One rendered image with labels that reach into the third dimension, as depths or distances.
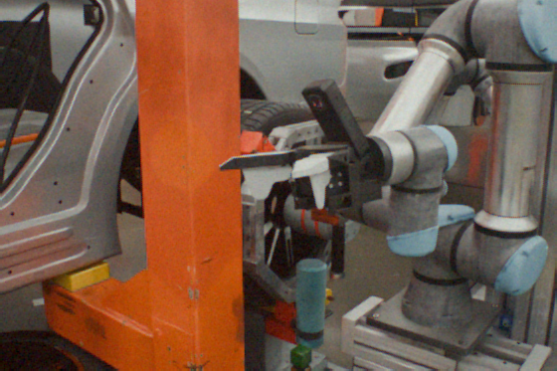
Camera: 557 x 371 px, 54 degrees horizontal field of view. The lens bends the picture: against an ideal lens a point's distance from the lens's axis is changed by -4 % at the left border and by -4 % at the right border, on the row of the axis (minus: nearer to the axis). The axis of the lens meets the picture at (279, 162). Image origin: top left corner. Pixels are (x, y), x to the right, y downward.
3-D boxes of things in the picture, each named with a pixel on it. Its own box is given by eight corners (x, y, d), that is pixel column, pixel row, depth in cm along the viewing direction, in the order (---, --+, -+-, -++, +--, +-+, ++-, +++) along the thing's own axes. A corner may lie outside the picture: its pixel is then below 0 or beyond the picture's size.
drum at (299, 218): (306, 224, 189) (307, 182, 186) (363, 237, 176) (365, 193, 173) (280, 235, 178) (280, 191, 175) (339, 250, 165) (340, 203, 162)
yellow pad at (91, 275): (85, 267, 177) (84, 252, 176) (111, 278, 168) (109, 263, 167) (47, 279, 166) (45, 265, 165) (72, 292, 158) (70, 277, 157)
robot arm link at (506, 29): (481, 268, 115) (501, -5, 104) (548, 290, 104) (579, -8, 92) (447, 283, 108) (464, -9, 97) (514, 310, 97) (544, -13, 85)
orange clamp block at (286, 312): (276, 291, 182) (273, 317, 182) (295, 297, 177) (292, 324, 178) (288, 287, 187) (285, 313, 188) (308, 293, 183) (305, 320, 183)
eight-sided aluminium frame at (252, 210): (338, 262, 208) (342, 113, 197) (353, 266, 204) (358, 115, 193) (239, 317, 166) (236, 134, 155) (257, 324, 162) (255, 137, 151)
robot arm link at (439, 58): (435, -17, 108) (302, 192, 96) (483, -20, 99) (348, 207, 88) (460, 25, 115) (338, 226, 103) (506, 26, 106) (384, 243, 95)
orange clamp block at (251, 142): (258, 148, 165) (243, 129, 158) (279, 152, 160) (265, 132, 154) (247, 168, 162) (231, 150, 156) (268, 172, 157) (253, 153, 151)
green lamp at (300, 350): (298, 357, 138) (299, 342, 137) (312, 362, 135) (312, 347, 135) (288, 364, 135) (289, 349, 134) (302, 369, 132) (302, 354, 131)
